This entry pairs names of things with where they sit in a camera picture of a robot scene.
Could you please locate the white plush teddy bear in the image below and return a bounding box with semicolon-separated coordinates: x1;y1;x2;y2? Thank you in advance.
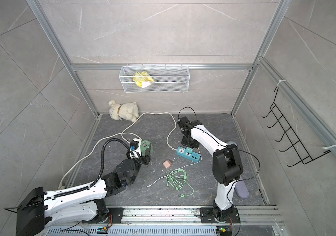
109;99;139;123

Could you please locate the black wire hook rack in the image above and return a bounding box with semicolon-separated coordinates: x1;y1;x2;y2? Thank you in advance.
262;87;331;167

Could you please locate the yellow packet in basket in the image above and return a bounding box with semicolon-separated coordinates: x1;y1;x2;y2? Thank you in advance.
133;71;155;89

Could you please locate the teal power strip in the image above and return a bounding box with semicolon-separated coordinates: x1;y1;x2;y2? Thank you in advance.
176;147;201;163

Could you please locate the pink USB charger adapter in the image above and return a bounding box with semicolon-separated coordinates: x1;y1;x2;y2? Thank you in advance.
163;159;173;169

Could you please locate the green USB cable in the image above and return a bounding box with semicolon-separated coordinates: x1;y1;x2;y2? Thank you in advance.
164;169;195;198

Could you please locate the purple glasses case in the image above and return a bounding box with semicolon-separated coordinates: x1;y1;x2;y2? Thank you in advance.
235;179;249;199

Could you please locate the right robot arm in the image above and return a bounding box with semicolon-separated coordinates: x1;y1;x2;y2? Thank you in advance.
177;114;261;223

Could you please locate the teal USB charger adapter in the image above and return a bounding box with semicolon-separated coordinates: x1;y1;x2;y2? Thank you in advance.
186;147;193;155

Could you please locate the white wire wall basket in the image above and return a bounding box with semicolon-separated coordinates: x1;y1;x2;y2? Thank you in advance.
119;65;190;93

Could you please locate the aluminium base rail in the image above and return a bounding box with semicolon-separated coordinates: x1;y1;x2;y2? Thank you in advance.
40;206;288;236

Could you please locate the thick white power cord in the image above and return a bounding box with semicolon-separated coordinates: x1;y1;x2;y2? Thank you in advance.
57;112;178;190

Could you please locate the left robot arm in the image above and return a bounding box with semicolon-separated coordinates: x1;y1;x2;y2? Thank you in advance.
7;138;153;236

